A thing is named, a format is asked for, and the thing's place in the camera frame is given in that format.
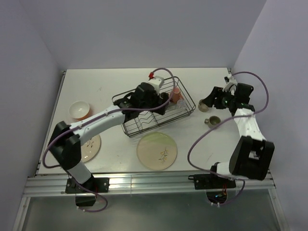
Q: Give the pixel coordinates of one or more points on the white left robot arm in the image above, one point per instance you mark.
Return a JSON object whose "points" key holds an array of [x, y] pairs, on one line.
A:
{"points": [[66, 141]]}

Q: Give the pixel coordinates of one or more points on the beige small bowl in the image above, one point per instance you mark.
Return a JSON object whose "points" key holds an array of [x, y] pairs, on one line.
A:
{"points": [[203, 107]]}

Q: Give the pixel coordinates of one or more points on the orange and white bowl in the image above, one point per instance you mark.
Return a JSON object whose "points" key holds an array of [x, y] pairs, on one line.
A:
{"points": [[79, 110]]}

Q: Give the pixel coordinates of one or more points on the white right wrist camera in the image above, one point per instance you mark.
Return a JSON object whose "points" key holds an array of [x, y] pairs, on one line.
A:
{"points": [[229, 83]]}

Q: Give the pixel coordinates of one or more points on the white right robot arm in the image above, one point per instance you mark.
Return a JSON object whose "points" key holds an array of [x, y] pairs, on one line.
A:
{"points": [[253, 153]]}

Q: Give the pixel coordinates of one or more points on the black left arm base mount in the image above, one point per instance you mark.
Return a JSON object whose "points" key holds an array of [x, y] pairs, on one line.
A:
{"points": [[86, 193]]}

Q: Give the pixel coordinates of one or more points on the clear glass cup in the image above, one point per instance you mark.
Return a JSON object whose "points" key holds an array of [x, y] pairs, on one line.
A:
{"points": [[181, 103]]}

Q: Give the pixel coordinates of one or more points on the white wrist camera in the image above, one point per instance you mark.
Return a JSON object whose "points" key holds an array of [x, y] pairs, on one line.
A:
{"points": [[156, 81], [229, 83]]}

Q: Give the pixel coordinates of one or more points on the pink ceramic mug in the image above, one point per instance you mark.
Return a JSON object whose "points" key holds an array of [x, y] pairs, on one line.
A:
{"points": [[176, 95]]}

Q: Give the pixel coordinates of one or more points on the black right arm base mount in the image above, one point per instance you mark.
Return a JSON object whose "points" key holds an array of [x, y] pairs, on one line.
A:
{"points": [[211, 181]]}

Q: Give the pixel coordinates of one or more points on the pink and cream plate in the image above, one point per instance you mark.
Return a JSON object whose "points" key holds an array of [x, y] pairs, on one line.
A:
{"points": [[90, 148]]}

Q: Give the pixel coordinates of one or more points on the aluminium frame rail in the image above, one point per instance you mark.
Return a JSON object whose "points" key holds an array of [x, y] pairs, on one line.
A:
{"points": [[119, 183]]}

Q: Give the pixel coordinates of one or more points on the green and cream plate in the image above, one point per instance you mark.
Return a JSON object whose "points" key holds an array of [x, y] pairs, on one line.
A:
{"points": [[157, 151]]}

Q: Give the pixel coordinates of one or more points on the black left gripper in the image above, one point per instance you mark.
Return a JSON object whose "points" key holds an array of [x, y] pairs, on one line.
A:
{"points": [[155, 96]]}

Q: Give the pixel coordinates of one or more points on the grey-green ceramic cup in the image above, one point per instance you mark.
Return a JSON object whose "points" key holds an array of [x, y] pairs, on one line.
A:
{"points": [[212, 122]]}

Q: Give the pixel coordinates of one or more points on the dark wire dish rack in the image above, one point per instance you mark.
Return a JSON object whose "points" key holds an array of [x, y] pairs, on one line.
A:
{"points": [[138, 122]]}

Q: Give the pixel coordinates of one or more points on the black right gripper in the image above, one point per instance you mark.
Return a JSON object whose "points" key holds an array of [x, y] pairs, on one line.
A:
{"points": [[217, 93]]}

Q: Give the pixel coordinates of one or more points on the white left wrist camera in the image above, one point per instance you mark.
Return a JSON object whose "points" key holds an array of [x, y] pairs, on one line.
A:
{"points": [[156, 81]]}

